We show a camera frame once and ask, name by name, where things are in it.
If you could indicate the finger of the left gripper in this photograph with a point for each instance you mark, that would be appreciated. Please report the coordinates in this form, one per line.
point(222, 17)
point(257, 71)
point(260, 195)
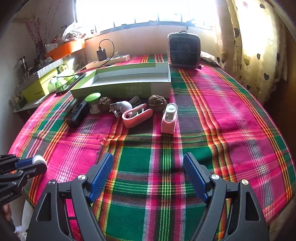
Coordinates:
point(24, 173)
point(11, 162)

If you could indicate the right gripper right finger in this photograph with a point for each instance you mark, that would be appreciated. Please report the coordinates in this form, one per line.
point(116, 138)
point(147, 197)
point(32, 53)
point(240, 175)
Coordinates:
point(245, 221)

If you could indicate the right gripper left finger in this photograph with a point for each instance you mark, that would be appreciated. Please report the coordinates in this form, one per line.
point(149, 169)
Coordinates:
point(62, 202)

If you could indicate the white tape roll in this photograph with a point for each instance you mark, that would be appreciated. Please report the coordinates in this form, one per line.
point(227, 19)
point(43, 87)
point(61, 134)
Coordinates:
point(38, 159)

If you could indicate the brown walnut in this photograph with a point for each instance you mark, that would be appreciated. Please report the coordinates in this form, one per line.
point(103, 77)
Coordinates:
point(157, 103)
point(104, 104)

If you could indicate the white round hook knob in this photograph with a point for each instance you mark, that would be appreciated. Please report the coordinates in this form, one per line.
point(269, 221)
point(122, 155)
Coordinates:
point(120, 107)

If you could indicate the green mushroom lamp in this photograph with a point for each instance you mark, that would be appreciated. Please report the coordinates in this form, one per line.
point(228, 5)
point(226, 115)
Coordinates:
point(92, 100)

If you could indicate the pink clip with green pad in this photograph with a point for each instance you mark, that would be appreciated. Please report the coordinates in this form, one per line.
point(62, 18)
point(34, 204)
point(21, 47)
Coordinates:
point(169, 120)

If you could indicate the yellow green box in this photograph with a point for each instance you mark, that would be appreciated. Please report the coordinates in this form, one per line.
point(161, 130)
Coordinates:
point(39, 87)

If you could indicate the green tissue pack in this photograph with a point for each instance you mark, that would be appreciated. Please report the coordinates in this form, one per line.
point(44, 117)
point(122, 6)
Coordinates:
point(55, 84)

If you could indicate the striped white box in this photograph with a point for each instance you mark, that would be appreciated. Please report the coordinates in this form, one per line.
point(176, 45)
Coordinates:
point(43, 71)

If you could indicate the black tablet phone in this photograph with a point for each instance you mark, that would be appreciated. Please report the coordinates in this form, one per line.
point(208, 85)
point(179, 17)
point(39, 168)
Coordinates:
point(71, 83)

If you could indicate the plaid pink green bedsheet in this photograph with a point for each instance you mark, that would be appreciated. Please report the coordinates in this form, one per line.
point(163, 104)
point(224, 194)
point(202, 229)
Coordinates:
point(147, 196)

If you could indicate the red flower branches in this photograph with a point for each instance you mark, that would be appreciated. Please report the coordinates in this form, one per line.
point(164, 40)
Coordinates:
point(33, 27)

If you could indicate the orange tray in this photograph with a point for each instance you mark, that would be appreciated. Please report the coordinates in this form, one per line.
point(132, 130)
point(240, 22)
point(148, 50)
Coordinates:
point(66, 49)

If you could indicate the green white shallow box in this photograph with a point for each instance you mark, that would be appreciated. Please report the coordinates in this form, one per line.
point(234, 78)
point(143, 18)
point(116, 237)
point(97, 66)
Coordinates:
point(126, 81)

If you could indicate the black charger adapter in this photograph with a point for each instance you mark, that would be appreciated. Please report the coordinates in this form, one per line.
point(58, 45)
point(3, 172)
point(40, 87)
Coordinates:
point(101, 54)

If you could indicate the white power strip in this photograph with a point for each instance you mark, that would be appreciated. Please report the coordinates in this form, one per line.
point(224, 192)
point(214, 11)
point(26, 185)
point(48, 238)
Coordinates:
point(113, 60)

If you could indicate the grey portable space heater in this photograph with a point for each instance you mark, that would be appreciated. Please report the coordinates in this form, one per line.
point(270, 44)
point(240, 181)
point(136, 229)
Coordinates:
point(184, 50)

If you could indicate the heart pattern curtain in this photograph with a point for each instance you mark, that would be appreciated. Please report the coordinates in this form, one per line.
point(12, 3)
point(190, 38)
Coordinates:
point(252, 45)

